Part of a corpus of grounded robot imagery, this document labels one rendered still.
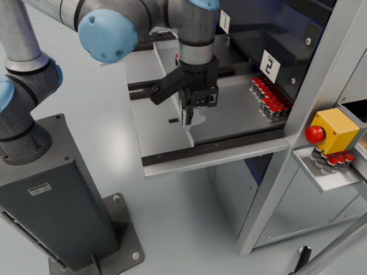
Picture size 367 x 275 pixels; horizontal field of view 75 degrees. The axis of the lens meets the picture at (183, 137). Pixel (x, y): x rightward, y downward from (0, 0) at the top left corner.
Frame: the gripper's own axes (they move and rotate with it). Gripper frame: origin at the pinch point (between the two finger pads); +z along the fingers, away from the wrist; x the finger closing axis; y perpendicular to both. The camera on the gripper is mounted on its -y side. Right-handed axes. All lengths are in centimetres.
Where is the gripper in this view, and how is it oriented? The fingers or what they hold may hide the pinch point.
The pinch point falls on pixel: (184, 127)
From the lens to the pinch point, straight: 66.3
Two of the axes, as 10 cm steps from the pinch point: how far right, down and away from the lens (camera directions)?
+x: -2.6, -6.9, 6.7
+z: -0.2, 7.0, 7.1
